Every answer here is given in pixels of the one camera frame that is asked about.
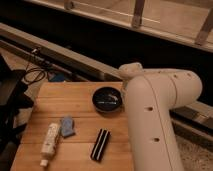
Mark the black ceramic bowl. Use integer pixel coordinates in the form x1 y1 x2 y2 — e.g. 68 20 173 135
92 87 122 113

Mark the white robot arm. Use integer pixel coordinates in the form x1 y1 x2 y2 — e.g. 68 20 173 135
118 62 202 171

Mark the blue cloth piece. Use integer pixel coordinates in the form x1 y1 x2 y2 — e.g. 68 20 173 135
61 116 75 138

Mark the blue object behind table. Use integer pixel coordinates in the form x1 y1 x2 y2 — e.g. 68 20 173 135
49 74 65 82

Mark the black white striped box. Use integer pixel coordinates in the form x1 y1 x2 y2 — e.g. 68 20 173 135
90 129 110 162

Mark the white tube bottle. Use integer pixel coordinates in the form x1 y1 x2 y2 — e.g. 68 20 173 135
40 123 60 167

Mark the black chair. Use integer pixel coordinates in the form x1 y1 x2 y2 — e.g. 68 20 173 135
0 53 34 157

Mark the black cable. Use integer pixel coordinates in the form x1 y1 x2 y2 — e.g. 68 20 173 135
22 46 54 85

